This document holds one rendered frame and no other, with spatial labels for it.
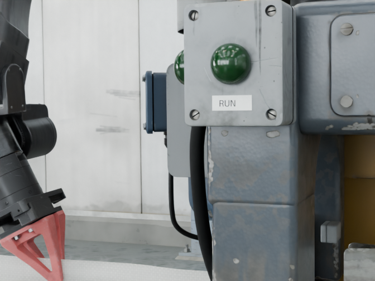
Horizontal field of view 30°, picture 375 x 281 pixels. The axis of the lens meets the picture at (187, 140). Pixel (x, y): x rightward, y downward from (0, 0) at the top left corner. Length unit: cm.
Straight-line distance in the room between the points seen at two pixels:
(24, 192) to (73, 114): 581
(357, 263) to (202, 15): 31
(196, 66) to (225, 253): 15
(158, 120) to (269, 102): 52
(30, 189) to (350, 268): 36
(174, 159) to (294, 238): 47
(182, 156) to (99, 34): 554
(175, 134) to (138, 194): 537
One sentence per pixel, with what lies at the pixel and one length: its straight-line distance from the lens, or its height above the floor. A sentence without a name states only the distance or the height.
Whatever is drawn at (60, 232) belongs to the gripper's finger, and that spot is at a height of 111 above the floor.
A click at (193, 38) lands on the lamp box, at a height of 130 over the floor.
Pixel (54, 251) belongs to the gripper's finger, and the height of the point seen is 109.
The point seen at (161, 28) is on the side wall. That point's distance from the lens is 624.
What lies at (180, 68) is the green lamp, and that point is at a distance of 53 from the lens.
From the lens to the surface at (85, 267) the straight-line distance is 82.
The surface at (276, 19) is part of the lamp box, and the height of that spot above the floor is 132.
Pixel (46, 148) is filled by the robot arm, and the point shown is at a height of 120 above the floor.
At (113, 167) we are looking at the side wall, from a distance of 644.
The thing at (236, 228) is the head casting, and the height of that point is 116.
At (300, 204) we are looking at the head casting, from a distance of 56.
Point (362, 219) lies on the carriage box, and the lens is 84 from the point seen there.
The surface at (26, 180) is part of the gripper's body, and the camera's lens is 82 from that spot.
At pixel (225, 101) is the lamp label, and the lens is 51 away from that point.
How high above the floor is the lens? 126
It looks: 3 degrees down
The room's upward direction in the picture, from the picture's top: 1 degrees counter-clockwise
